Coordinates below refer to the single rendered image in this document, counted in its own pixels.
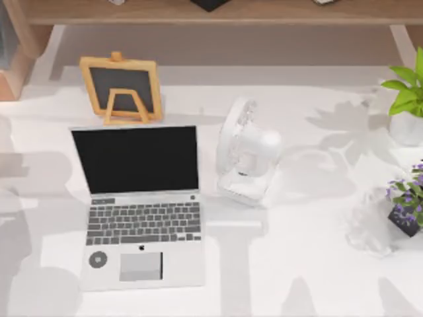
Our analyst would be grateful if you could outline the white desk fan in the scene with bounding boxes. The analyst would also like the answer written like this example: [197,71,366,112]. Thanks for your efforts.
[215,96,284,208]

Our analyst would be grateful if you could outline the silver open laptop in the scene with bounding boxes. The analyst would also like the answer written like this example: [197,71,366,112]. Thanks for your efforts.
[70,124,206,293]

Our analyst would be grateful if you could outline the wooden framed blackboard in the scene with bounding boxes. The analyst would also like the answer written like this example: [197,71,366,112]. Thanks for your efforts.
[79,51,165,126]

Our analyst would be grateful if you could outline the wooden shelf unit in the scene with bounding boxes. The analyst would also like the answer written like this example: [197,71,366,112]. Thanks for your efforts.
[0,0,423,102]

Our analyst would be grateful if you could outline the black object on shelf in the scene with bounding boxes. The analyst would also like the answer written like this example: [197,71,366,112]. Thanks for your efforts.
[189,0,233,13]

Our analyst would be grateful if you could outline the purple flowers in dark pot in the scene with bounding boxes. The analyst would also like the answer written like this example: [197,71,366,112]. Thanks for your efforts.
[385,159,423,238]

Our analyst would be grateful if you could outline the green plant in white pot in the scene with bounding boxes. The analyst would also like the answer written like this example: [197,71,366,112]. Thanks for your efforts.
[380,46,423,147]

